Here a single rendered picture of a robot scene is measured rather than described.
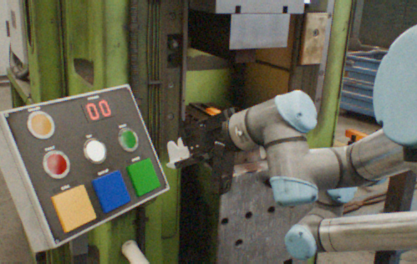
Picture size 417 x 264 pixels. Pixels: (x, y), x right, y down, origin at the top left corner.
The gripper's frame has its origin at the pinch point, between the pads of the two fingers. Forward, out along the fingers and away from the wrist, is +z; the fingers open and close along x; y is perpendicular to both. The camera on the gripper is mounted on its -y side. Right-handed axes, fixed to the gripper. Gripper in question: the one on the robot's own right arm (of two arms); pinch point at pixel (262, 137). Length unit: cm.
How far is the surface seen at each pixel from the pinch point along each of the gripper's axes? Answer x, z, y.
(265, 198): 0.4, -3.2, 19.2
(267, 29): 0.2, 2.4, -31.7
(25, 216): -71, -19, 1
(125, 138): -46.7, -9.2, -9.0
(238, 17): -10.0, 2.4, -35.2
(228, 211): -12.9, -3.2, 20.9
